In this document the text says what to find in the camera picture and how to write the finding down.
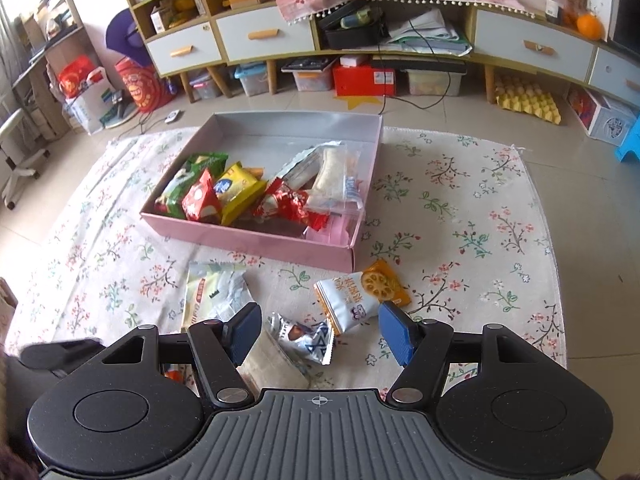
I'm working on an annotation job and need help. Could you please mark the clear packet white roll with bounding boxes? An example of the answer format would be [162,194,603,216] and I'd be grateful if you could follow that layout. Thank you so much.
[305,142,364,212]

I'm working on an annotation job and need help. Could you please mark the red white snack packet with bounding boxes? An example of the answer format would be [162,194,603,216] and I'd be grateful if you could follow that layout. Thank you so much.
[180,168,224,225]

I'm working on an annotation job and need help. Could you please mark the clear bin blue lid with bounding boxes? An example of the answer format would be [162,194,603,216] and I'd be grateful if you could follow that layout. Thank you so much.
[233,61,271,97]

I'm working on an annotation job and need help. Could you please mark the pile of white papers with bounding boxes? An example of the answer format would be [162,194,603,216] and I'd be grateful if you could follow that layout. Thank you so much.
[387,7,474,56]

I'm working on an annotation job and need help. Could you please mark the silver blue snack packet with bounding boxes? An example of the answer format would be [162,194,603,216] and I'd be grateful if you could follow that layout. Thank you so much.
[264,311,335,366]

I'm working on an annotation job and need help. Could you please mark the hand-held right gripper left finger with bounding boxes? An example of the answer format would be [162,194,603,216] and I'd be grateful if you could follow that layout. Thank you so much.
[101,302,263,409]

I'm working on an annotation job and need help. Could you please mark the yellow egg tray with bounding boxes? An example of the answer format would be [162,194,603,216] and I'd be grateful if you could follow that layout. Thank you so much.
[494,73,564,125]

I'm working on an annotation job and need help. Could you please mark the beige paper snack packet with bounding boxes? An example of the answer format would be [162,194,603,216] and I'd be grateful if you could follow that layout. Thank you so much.
[234,329,311,391]

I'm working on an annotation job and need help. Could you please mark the blue plastic stool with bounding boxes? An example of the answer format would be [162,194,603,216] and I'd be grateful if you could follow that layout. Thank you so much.
[614,114,640,166]

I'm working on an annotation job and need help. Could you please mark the green cartoon snack packet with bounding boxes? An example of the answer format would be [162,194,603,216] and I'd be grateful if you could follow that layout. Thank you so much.
[153,152,229,219]

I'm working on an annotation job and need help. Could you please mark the white swivel chair base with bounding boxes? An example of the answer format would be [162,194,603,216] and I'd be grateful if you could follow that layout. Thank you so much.
[0,107,51,211]

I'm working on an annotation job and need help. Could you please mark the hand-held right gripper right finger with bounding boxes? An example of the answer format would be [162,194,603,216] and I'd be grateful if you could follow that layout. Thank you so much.
[377,301,546,406]

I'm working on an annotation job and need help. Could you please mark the black cable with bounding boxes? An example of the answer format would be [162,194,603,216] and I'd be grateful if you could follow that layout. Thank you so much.
[359,0,467,117]

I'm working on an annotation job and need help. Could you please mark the pink cardboard box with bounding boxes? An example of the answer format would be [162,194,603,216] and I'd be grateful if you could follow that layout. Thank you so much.
[139,112,385,274]

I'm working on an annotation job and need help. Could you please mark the yellow snack packet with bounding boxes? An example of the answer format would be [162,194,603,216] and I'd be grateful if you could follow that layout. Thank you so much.
[214,161,269,226]

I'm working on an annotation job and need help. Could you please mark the pale packet red stripe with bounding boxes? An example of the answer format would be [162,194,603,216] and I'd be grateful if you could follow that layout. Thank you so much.
[180,261,256,334]

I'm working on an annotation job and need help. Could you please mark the wide clear storage bin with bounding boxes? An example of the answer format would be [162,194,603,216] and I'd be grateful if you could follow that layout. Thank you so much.
[404,67,464,97]

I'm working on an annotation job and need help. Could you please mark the red shoe box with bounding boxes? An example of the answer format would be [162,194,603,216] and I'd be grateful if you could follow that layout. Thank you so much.
[332,62,399,99]

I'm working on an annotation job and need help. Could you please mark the clear bin black lid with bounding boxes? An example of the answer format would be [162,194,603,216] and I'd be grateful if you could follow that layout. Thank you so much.
[282,57,336,93]

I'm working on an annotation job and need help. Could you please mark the white drawer wooden handle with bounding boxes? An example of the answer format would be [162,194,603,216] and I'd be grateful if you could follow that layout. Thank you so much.
[472,8,596,84]
[587,47,640,106]
[215,9,317,65]
[145,22,224,77]

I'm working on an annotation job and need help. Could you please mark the low wooden tv console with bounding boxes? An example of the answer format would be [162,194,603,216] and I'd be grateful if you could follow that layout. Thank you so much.
[312,0,640,112]

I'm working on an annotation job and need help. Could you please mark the orange fruit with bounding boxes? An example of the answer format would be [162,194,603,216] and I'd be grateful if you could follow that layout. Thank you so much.
[575,12,604,41]

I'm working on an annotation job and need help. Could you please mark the red printed bag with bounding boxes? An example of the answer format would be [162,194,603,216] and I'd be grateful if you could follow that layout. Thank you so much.
[114,57,174,114]

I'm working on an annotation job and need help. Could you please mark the red gift bag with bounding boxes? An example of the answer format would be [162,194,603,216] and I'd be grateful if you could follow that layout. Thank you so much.
[57,57,101,100]

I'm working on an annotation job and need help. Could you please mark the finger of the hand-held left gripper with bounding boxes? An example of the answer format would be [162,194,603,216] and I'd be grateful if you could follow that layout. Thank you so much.
[19,338,108,379]

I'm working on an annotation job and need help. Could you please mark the floral rug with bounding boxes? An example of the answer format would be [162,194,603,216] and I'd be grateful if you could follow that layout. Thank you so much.
[4,125,568,391]

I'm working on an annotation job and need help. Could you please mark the black case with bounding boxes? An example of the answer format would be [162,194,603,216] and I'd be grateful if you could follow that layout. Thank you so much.
[317,0,389,51]

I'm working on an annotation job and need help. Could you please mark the small white carton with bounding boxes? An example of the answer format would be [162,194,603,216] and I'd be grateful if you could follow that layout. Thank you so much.
[149,4,174,34]

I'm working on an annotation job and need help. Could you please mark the printed white carton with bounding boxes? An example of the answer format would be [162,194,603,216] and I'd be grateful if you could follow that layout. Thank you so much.
[567,84,640,141]

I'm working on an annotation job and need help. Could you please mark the black microwave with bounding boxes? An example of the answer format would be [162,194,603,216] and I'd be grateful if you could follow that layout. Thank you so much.
[607,0,640,56]

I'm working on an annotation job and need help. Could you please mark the white shopping bag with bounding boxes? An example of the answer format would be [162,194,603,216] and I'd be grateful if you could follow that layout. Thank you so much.
[64,67,119,136]

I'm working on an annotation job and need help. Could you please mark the white orange snack packet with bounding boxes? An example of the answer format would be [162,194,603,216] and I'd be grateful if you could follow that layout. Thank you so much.
[313,258,412,336]

